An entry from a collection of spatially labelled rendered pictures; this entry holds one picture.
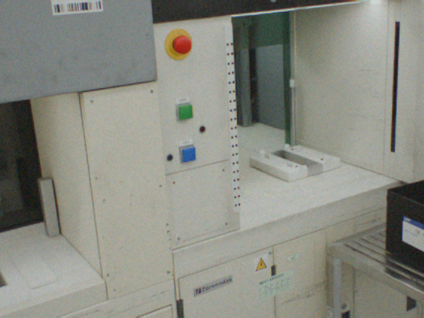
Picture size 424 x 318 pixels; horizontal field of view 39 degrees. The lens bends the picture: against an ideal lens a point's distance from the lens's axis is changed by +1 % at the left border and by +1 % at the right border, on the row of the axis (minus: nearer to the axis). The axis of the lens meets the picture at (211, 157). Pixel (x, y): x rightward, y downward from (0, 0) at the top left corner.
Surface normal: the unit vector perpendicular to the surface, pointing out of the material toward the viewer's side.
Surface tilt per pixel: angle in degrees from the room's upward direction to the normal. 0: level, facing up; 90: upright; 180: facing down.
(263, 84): 90
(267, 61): 90
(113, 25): 90
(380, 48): 90
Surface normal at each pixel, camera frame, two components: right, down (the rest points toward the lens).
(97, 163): 0.52, 0.22
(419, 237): -0.90, 0.18
